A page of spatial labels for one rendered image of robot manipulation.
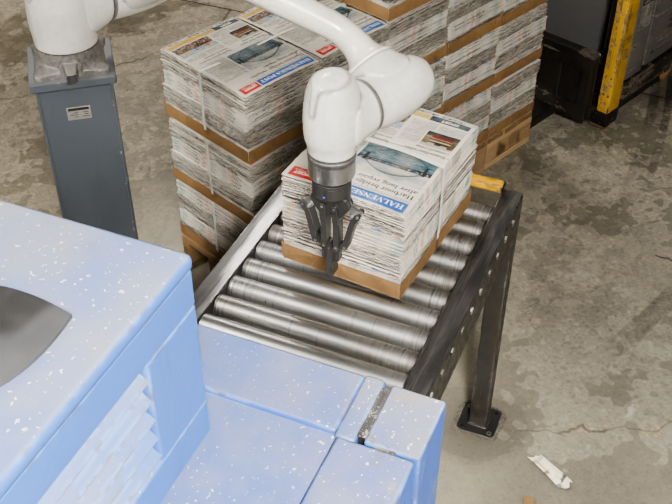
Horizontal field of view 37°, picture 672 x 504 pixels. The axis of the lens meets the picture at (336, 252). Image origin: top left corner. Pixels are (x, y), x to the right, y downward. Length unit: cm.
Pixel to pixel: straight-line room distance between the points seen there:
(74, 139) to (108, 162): 11
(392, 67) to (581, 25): 247
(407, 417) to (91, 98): 178
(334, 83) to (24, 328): 112
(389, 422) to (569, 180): 307
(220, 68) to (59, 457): 225
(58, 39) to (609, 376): 184
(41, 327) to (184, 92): 229
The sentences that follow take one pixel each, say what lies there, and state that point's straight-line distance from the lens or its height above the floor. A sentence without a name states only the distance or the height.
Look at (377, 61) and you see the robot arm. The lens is 186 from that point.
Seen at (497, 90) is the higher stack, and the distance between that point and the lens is 373.
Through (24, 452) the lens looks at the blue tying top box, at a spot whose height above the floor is 175.
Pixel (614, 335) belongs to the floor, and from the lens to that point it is 329.
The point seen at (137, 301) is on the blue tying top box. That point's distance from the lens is 72.
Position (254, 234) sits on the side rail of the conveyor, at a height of 80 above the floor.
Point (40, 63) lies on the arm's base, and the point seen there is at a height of 102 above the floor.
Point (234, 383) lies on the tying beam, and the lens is 92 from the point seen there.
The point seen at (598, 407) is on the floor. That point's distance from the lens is 306.
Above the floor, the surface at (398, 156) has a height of 103.
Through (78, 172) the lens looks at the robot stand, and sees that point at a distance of 267.
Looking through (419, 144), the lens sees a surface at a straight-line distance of 216.
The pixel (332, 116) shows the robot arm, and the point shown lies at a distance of 175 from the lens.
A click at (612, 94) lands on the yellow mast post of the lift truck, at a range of 412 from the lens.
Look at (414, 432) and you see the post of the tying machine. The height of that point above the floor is 155.
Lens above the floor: 223
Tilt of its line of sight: 40 degrees down
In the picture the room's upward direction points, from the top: straight up
